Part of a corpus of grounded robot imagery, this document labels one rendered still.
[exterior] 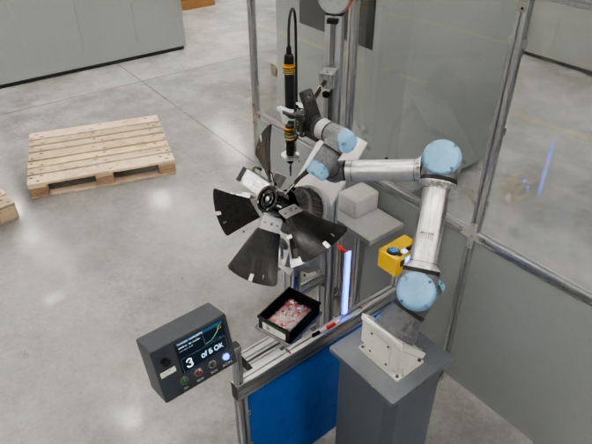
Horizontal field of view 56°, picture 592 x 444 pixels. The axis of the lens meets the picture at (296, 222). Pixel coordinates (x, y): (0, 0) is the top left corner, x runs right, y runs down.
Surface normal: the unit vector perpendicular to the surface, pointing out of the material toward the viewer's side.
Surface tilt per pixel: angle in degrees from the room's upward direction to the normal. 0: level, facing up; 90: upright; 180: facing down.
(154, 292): 0
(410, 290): 57
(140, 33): 90
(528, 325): 90
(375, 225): 0
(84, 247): 0
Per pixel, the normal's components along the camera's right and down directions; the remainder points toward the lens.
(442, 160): -0.26, -0.26
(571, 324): -0.78, 0.37
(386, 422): -0.11, 0.58
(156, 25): 0.59, 0.47
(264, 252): 0.05, 0.00
